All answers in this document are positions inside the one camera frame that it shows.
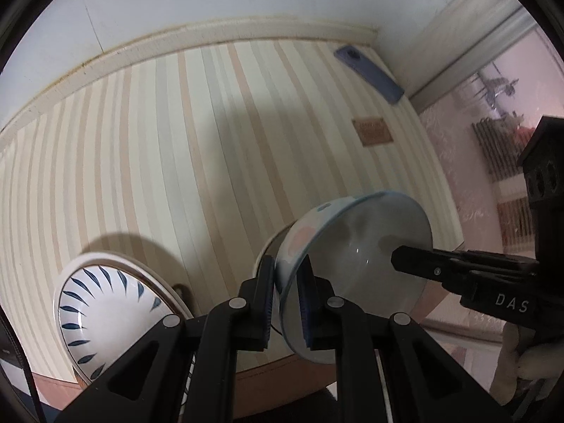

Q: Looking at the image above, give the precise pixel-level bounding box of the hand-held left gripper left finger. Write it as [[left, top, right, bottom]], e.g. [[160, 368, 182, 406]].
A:
[[53, 255, 276, 423]]

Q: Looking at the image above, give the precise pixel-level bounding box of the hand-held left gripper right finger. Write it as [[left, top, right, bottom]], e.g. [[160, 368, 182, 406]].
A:
[[296, 258, 505, 423]]

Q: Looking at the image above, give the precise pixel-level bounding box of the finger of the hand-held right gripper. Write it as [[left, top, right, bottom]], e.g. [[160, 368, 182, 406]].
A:
[[391, 245, 541, 295]]

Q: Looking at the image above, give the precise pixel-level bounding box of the plain white bowl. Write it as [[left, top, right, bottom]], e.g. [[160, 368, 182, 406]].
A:
[[255, 224, 295, 338]]

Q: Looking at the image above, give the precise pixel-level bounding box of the white bowl dark rim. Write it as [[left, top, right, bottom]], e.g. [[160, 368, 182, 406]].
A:
[[274, 190, 433, 364]]

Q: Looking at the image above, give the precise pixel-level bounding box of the white plate blue leaf pattern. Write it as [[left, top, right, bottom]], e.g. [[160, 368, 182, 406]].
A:
[[54, 253, 195, 384]]

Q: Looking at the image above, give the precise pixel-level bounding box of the person's right hand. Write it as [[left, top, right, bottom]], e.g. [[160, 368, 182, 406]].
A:
[[489, 321, 564, 406]]

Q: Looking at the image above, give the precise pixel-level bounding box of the brown square cloth label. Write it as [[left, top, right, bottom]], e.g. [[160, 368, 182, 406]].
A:
[[351, 117, 394, 147]]

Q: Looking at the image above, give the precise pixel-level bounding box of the striped cat print tablecloth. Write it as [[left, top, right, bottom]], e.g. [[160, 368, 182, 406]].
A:
[[0, 37, 465, 423]]

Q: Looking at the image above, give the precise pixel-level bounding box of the blue smartphone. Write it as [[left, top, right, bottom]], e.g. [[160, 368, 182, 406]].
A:
[[333, 45, 405, 105]]

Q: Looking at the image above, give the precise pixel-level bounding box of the white door frame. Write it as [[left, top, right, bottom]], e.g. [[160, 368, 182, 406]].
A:
[[405, 0, 542, 111]]

